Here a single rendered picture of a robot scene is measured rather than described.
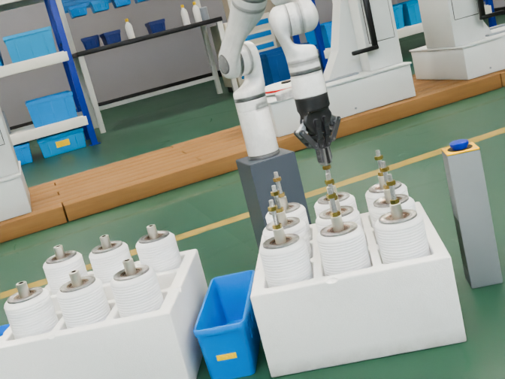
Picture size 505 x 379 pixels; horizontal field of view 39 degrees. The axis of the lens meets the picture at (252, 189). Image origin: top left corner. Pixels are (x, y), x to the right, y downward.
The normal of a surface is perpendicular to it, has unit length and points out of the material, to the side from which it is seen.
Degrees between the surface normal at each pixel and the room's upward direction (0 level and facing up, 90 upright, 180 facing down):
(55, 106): 93
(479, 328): 0
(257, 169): 90
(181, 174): 90
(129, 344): 90
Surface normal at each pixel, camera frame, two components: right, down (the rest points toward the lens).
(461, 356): -0.24, -0.94
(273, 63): 0.39, 0.15
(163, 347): -0.07, 0.25
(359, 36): -0.92, 0.29
